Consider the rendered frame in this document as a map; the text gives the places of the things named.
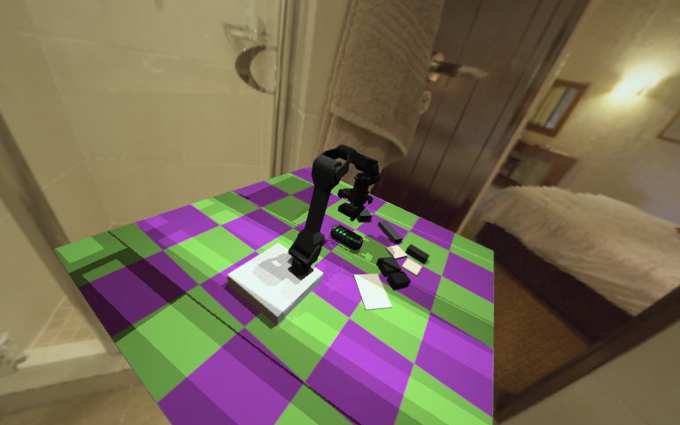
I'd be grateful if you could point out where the dark grey controller unit with green rocker switches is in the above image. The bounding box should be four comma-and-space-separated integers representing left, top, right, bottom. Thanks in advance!
330, 225, 363, 250

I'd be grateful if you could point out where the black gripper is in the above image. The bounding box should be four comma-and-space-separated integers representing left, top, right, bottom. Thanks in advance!
338, 186, 373, 221

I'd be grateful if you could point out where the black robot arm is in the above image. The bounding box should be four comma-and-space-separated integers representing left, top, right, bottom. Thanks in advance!
288, 144, 381, 281

